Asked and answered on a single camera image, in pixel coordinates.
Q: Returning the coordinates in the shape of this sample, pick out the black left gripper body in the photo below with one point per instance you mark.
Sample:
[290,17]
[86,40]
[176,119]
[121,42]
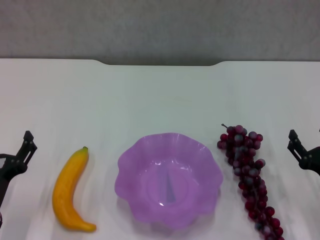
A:
[10,167]

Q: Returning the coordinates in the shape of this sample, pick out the purple wavy plastic plate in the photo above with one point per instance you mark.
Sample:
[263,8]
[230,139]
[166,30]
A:
[195,200]

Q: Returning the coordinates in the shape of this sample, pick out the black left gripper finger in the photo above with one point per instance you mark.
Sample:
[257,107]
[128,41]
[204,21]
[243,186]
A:
[27,150]

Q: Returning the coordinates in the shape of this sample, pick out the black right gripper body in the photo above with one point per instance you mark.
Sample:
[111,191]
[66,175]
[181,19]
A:
[312,161]

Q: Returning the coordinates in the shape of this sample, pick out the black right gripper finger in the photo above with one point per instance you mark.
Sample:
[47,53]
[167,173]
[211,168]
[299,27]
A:
[297,146]

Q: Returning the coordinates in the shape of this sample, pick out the dark red grape bunch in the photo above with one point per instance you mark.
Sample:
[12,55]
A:
[250,175]

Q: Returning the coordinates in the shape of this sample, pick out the yellow banana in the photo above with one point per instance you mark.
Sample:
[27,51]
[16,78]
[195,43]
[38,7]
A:
[65,187]

